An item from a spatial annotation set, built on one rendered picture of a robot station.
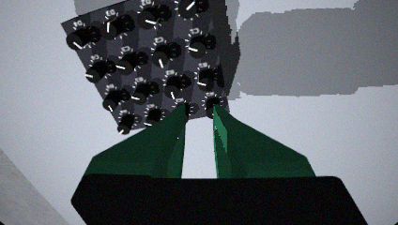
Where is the black knob box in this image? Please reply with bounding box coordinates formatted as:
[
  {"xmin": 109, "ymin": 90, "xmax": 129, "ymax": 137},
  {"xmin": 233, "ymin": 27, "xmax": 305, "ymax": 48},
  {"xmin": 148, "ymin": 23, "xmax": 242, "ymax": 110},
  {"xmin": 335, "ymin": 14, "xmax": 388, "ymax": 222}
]
[{"xmin": 61, "ymin": 0, "xmax": 230, "ymax": 135}]

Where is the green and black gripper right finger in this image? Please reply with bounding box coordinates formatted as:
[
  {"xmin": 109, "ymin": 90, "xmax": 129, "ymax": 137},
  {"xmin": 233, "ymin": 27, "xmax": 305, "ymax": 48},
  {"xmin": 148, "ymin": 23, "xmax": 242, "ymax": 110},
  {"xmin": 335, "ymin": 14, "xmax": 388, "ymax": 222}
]
[{"xmin": 213, "ymin": 104, "xmax": 316, "ymax": 178}]

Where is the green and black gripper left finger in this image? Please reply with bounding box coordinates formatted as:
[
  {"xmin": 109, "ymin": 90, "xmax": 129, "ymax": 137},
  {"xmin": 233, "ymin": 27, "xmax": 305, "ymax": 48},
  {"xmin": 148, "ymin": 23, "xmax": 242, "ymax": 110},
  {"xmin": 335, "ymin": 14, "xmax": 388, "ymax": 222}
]
[{"xmin": 82, "ymin": 104, "xmax": 186, "ymax": 178}]

